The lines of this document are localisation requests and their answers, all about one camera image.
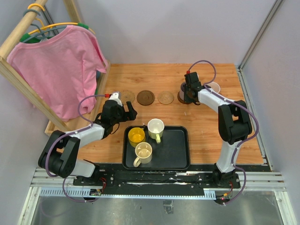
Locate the yellow clothes hanger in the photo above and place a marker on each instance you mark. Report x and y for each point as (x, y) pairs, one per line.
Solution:
(73, 12)

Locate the purple mug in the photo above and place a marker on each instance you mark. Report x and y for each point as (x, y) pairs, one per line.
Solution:
(181, 92)

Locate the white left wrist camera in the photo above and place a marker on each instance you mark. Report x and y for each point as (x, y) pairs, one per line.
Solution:
(116, 97)

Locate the dark wooden coaster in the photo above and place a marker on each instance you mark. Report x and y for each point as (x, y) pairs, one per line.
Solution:
(180, 100)
(145, 97)

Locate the pink t-shirt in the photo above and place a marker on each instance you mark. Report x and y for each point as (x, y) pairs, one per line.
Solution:
(62, 70)

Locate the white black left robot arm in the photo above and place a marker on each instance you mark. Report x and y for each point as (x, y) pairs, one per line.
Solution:
(59, 156)

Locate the cream mug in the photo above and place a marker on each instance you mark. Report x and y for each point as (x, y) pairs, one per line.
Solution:
(143, 152)

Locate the green clothes hanger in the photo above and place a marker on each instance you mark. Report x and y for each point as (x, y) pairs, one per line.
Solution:
(33, 33)

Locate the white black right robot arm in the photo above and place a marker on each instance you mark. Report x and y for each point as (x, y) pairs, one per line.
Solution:
(234, 125)

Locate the grey slotted cable duct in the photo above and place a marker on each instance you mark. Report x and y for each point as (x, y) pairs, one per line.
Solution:
(119, 193)

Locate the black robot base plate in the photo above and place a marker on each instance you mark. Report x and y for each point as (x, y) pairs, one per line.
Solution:
(116, 176)

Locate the pale green mug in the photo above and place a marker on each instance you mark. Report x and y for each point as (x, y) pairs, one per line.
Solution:
(155, 129)

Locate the large woven rattan coaster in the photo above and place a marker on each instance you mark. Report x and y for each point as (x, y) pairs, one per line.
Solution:
(127, 95)

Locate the pink mug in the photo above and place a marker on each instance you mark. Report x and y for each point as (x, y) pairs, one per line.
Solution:
(215, 86)

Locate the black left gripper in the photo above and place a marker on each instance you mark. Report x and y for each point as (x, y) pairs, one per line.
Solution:
(130, 115)

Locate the aluminium frame post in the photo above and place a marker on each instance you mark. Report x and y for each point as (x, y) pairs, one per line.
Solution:
(263, 28)

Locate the grey clothes hanger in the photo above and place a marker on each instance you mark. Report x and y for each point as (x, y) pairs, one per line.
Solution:
(41, 35)

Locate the small woven rattan coaster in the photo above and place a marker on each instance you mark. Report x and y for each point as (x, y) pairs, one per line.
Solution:
(165, 97)

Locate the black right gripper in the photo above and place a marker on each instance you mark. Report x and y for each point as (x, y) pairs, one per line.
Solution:
(186, 99)

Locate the black plastic tray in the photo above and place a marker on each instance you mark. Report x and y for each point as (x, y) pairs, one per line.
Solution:
(171, 154)

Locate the wooden clothes rack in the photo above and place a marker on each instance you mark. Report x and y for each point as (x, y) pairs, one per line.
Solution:
(20, 84)

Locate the yellow translucent cup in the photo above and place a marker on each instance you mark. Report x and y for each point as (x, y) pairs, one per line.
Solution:
(136, 135)

